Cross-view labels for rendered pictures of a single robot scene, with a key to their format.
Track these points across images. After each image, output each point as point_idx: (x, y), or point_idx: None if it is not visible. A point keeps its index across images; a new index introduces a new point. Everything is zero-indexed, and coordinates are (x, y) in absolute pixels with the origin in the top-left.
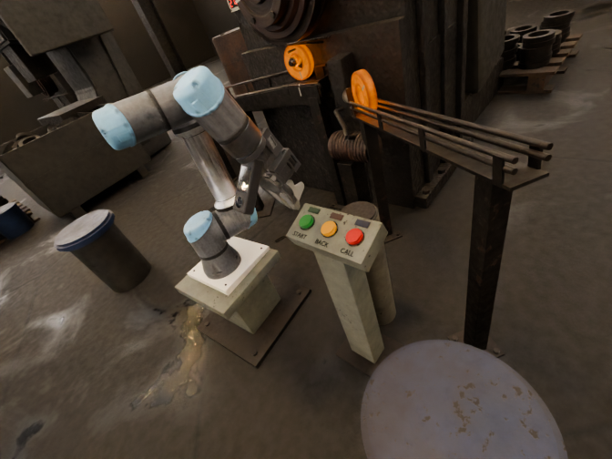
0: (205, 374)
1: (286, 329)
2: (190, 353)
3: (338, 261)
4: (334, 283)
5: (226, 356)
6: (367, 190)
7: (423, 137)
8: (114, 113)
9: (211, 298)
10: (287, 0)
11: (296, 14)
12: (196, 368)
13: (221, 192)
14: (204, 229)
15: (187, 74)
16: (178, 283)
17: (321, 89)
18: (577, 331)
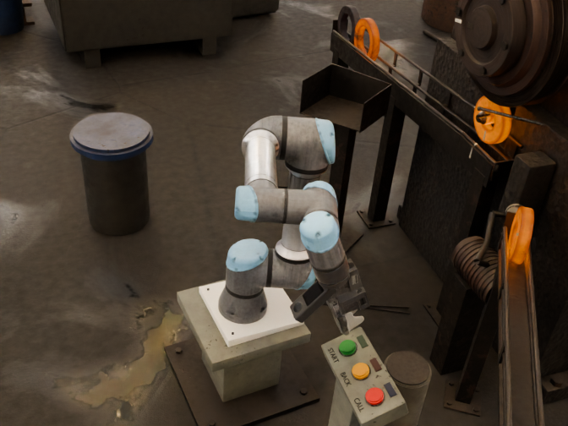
0: (146, 406)
1: (261, 423)
2: (142, 371)
3: (349, 405)
4: (336, 419)
5: (178, 404)
6: (474, 328)
7: (502, 352)
8: (253, 201)
9: (209, 336)
10: (508, 69)
11: (512, 85)
12: (139, 392)
13: (292, 241)
14: (250, 266)
15: (319, 214)
16: (183, 291)
17: (496, 173)
18: None
